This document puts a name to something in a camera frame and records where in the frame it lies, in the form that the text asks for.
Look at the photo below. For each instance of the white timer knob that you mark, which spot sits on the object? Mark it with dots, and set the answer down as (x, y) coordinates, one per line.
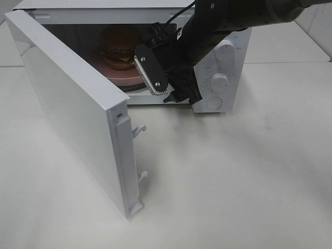
(218, 82)

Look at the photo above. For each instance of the white upper power knob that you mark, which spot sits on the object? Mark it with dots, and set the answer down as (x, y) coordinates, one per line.
(224, 53)

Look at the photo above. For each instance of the round white door button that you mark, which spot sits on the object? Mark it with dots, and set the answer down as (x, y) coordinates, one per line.
(214, 103)

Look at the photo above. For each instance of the pink round plate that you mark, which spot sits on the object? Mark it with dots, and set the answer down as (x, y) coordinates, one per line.
(120, 78)

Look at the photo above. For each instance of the white microwave door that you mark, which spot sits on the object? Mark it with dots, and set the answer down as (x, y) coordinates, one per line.
(85, 108)

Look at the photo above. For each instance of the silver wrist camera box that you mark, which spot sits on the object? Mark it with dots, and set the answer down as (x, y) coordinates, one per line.
(150, 70)

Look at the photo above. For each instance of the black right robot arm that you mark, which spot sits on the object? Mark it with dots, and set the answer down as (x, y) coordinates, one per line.
(212, 21)

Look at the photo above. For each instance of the burger with lettuce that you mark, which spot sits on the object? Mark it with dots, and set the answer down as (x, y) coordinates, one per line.
(118, 43)

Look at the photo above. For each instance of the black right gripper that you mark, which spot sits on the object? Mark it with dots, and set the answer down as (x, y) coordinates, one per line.
(179, 73)

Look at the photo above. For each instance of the white microwave oven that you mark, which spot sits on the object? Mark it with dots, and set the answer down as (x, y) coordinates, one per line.
(78, 24)

